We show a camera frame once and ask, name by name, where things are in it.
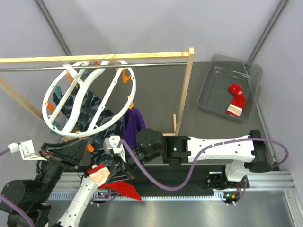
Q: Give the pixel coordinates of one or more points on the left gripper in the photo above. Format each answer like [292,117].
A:
[69,152]

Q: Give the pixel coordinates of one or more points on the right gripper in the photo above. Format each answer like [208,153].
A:
[120,170]

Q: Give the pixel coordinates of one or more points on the orange front clip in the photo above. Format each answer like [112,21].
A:
[90,148]

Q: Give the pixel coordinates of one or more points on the red snowflake sock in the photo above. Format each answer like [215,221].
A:
[100,174]
[238,103]

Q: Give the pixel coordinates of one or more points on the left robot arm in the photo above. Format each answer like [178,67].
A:
[24,200]

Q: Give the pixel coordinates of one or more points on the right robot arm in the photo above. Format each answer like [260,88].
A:
[247,154]

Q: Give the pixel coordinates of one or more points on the teal clip front left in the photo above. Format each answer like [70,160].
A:
[55,125]

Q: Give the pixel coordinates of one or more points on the orange clip left rim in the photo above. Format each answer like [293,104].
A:
[49,106]

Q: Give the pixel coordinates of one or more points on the orange clip holding purple sock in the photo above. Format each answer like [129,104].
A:
[131,106]

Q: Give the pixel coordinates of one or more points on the orange clip right bar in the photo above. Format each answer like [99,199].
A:
[126,77]

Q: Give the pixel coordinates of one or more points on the white round clip hanger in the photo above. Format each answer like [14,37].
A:
[70,79]

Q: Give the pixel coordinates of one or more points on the orange clip upper right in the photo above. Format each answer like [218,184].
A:
[117,63]

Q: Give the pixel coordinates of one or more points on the dark shark print cloth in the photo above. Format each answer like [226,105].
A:
[89,107]

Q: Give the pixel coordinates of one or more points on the purple sock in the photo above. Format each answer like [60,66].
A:
[133,123]

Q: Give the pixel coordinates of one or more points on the metal rack rod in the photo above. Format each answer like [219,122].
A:
[154,64]

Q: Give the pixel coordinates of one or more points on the grey plastic bin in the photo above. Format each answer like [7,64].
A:
[214,96]

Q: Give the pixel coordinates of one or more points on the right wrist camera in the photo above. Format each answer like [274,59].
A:
[111,147]

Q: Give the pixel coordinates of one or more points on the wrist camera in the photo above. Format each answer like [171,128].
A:
[27,150]
[111,147]

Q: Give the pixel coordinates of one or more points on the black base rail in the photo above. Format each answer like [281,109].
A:
[173,176]

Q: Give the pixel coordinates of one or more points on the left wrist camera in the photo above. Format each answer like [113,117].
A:
[27,150]

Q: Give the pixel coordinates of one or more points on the wooden clothes rack frame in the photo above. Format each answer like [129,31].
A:
[188,55]

